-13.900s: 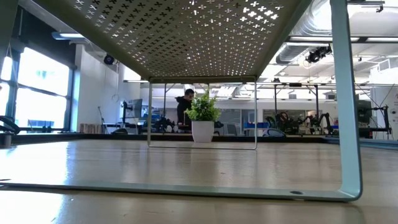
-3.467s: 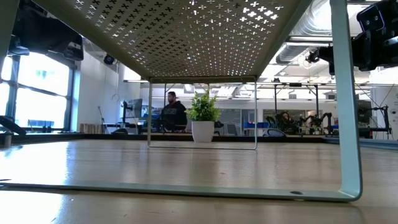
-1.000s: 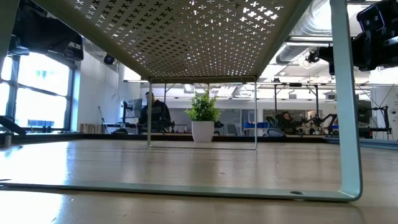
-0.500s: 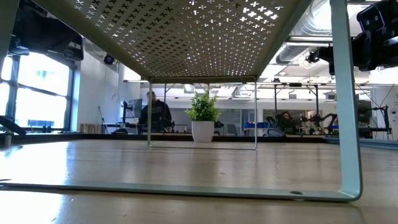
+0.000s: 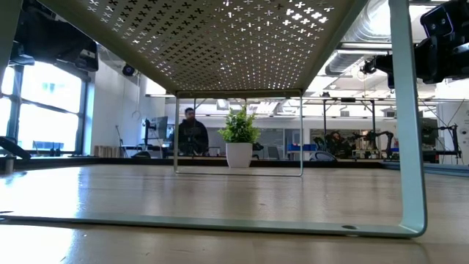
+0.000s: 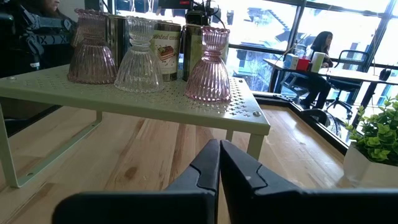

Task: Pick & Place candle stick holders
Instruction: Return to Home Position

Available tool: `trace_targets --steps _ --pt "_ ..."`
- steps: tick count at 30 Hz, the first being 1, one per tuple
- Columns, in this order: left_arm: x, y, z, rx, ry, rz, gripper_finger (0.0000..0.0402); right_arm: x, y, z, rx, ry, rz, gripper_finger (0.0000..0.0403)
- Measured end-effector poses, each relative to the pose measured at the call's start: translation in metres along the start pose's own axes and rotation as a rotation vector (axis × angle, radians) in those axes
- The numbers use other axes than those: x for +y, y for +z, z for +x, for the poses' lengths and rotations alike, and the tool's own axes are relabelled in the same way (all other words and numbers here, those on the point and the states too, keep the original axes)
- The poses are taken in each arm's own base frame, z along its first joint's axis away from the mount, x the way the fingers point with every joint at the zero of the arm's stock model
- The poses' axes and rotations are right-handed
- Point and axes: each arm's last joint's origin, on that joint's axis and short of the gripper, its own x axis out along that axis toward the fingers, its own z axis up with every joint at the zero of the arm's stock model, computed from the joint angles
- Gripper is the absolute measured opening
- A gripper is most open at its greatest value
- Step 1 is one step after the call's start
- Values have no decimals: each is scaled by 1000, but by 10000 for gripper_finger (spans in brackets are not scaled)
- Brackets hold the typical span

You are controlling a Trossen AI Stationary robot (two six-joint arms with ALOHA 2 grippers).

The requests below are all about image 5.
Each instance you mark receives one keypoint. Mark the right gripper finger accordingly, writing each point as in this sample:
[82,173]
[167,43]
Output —
[384,66]

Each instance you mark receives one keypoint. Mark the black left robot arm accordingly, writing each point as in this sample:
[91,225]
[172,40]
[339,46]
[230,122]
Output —
[47,33]

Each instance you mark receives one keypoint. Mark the background black robot arm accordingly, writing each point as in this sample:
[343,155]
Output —
[388,141]

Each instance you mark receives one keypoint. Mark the ceiling light strip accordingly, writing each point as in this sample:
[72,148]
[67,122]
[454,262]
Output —
[362,45]

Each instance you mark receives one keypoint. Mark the black computer monitor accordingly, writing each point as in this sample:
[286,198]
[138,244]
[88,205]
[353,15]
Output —
[429,132]

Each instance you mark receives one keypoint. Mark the person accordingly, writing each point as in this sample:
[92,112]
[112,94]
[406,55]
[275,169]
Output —
[192,135]
[335,144]

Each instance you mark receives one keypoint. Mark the blue storage bin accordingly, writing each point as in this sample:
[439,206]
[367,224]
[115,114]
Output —
[302,147]

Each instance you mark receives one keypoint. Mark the green perforated metal shelf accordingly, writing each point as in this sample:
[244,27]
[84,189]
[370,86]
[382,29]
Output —
[220,44]

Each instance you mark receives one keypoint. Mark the green plant in white pot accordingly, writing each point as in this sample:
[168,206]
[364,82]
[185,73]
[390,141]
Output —
[239,146]

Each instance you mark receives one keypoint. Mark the grey computer monitor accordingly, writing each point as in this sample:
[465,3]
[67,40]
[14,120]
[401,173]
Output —
[159,126]

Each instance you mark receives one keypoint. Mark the black overhead camera rig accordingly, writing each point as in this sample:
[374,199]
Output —
[367,67]

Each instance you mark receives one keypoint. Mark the silver ventilation duct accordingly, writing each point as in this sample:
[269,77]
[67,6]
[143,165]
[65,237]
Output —
[351,55]

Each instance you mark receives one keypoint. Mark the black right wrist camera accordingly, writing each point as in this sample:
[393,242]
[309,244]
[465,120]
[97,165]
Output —
[445,18]

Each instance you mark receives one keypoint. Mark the black aluminium table frame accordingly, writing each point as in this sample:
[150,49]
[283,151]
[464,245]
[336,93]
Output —
[278,163]

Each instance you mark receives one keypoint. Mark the black round ceiling camera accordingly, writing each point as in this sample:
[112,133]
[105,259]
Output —
[128,69]

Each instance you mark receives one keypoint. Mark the black curved bracket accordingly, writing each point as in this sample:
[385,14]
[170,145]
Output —
[16,148]

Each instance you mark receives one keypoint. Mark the grey cylindrical post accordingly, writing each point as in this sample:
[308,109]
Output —
[7,165]

